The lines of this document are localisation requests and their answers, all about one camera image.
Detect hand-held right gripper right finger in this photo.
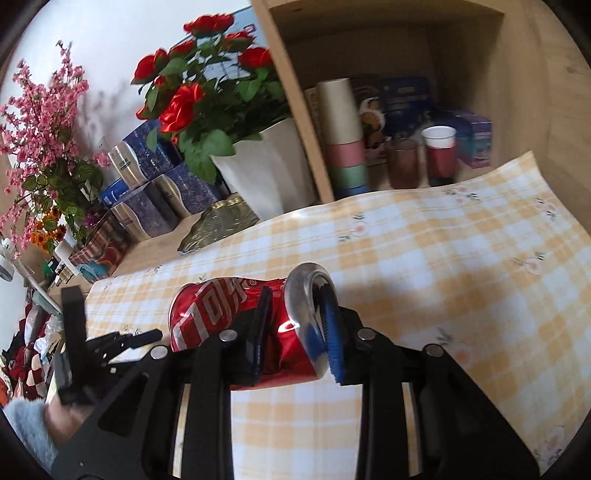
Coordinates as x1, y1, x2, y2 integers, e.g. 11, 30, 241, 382
316, 284, 541, 480

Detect pink blossom and leaf arrangement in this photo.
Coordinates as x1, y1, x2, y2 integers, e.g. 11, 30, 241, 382
0, 41, 112, 259

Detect brown translucent cup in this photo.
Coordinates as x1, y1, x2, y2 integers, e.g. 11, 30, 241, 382
385, 138, 422, 190

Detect white round device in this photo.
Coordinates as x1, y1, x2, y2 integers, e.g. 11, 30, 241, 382
0, 237, 19, 282

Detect wooden shelf unit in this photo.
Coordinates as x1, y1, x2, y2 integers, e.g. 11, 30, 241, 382
252, 0, 591, 204

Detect box with cartoon figure print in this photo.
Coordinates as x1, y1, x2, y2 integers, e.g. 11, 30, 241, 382
351, 76, 389, 165

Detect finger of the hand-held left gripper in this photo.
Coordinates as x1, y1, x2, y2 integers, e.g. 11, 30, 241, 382
97, 353, 148, 372
87, 329, 163, 354

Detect yellow plaid floral tablecloth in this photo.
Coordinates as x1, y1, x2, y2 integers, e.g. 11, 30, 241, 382
85, 150, 575, 480

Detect gold and blue gift box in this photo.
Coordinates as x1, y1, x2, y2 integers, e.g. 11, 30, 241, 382
111, 182, 178, 241
150, 161, 227, 217
108, 120, 185, 190

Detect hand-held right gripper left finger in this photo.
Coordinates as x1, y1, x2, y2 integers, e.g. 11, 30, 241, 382
51, 286, 274, 480

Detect dark blue box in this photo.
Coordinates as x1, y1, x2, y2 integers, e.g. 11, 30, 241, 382
383, 76, 435, 139

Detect person's left forearm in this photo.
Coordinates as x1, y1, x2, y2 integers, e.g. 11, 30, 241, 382
4, 397, 95, 472

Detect red paper cup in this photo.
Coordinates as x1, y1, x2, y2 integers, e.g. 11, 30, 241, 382
421, 126, 458, 186

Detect red roses in white pot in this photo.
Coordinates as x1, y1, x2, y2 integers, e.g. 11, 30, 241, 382
131, 14, 319, 222

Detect stack of pastel paper cups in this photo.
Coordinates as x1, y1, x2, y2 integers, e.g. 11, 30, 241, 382
318, 78, 370, 200

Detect gold embossed foil bag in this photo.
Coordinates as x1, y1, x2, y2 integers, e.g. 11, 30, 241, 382
178, 196, 260, 256

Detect red soda can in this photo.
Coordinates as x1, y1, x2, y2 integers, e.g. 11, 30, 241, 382
168, 263, 343, 392

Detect purple blue box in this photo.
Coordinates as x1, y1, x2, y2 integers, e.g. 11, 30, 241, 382
455, 110, 493, 169

